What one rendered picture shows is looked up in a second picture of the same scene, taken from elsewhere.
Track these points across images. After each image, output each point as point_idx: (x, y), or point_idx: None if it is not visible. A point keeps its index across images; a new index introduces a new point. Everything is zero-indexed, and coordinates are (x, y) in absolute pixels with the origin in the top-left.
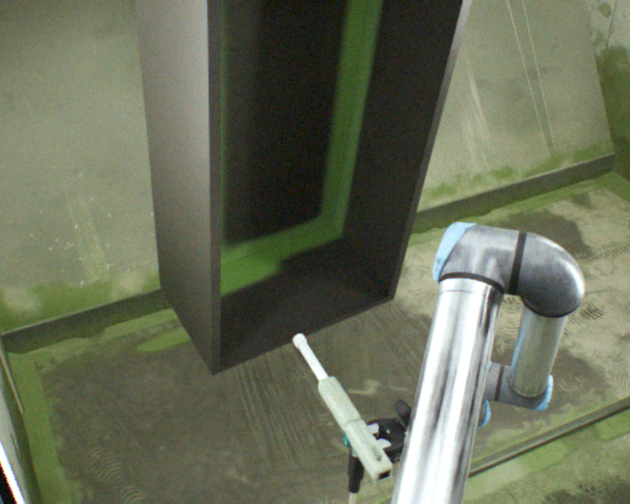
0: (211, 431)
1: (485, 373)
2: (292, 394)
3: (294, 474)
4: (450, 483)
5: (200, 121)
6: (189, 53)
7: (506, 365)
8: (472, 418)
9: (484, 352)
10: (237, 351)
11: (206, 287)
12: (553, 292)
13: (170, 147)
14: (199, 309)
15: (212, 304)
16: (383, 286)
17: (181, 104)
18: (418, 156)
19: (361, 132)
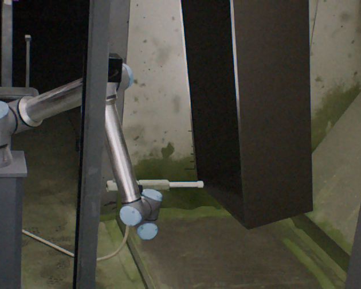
0: (218, 250)
1: (70, 90)
2: (242, 277)
3: (181, 268)
4: (39, 97)
5: (188, 30)
6: (194, 3)
7: (146, 202)
8: (56, 93)
9: (75, 85)
10: (210, 186)
11: (195, 122)
12: None
13: (221, 61)
14: (204, 144)
15: (191, 130)
16: (258, 226)
17: (205, 31)
18: (248, 121)
19: (298, 131)
